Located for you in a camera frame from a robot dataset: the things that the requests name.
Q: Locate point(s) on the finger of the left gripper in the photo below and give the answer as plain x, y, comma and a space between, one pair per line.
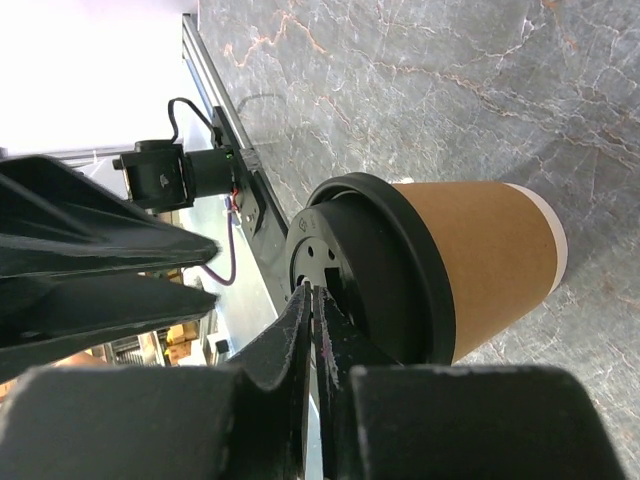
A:
57, 222
43, 320

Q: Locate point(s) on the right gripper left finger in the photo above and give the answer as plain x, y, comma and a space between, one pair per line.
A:
243, 419

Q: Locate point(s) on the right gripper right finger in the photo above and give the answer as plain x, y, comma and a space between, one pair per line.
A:
382, 420

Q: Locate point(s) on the black plastic cup lid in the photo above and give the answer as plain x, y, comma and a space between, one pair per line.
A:
360, 238

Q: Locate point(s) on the brown paper coffee cup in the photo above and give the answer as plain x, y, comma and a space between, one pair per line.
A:
503, 247

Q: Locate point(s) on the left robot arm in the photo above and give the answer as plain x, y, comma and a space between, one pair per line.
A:
163, 177

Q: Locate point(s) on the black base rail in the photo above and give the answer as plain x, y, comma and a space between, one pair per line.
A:
262, 219

